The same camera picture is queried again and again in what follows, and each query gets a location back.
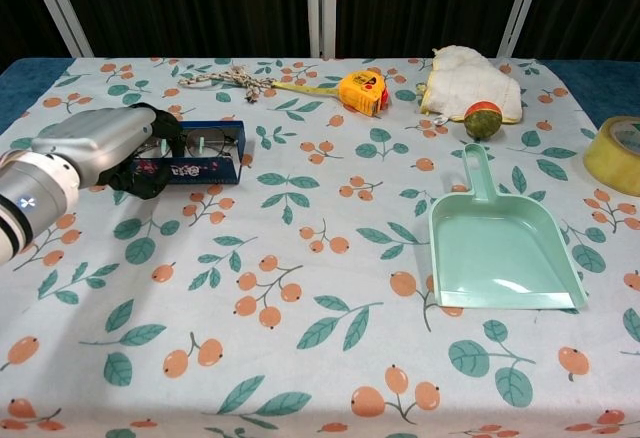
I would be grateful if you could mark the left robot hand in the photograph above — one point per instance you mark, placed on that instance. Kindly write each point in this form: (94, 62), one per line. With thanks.
(100, 143)

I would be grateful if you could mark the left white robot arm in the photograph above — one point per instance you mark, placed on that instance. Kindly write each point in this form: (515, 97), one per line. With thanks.
(30, 198)

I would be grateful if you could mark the silver metal tray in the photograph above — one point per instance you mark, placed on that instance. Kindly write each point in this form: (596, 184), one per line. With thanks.
(210, 170)

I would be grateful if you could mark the yellow tape measure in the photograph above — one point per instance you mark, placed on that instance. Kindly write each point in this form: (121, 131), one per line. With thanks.
(362, 90)

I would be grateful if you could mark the floral tablecloth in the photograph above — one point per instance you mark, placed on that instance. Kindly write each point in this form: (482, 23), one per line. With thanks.
(320, 308)

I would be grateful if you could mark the white cloth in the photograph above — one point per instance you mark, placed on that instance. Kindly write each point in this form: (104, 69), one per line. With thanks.
(470, 83)

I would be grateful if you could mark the orange green ball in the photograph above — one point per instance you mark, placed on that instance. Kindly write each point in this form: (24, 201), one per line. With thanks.
(482, 120)

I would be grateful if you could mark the mint green dustpan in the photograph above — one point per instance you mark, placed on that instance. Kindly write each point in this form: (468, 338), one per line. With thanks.
(500, 248)

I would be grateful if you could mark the yellow tape roll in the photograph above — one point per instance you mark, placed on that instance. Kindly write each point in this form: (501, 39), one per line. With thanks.
(610, 163)

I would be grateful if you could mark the white partition post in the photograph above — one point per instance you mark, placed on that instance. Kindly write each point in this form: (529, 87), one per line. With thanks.
(320, 8)
(522, 8)
(60, 8)

